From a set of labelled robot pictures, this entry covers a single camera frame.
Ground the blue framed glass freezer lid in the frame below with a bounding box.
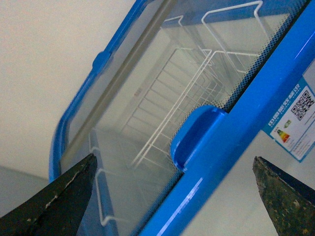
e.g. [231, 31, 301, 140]
[49, 0, 315, 236]

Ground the white wire basket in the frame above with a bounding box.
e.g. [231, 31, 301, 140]
[123, 48, 256, 168]

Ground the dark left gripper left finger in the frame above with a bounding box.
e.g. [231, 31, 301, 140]
[0, 153, 97, 236]

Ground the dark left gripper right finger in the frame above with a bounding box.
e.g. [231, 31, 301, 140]
[252, 156, 315, 236]

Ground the energy label sticker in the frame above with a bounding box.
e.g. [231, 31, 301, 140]
[263, 61, 315, 162]

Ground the blue lid handle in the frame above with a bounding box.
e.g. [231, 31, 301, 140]
[170, 105, 227, 172]

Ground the white chest freezer with penguins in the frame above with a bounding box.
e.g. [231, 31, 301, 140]
[132, 68, 315, 236]

